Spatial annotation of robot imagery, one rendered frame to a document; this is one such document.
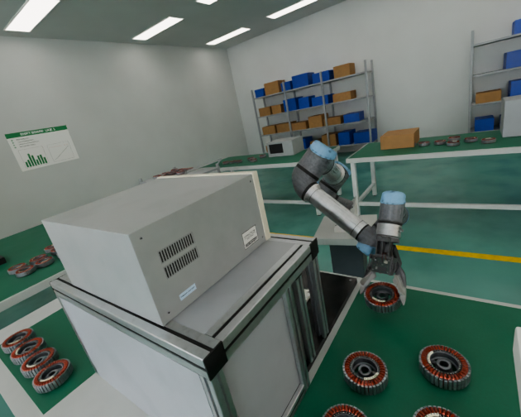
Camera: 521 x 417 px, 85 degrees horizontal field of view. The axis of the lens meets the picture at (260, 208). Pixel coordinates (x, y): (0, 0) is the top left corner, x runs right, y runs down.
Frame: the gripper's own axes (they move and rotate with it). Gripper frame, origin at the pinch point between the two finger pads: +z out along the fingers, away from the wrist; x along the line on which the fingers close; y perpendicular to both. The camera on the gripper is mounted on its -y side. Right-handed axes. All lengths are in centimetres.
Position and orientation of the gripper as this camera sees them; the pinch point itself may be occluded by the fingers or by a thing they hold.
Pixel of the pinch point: (381, 299)
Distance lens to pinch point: 106.2
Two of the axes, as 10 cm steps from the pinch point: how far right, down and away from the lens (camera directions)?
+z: -1.7, 9.8, -1.0
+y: -6.2, -1.9, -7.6
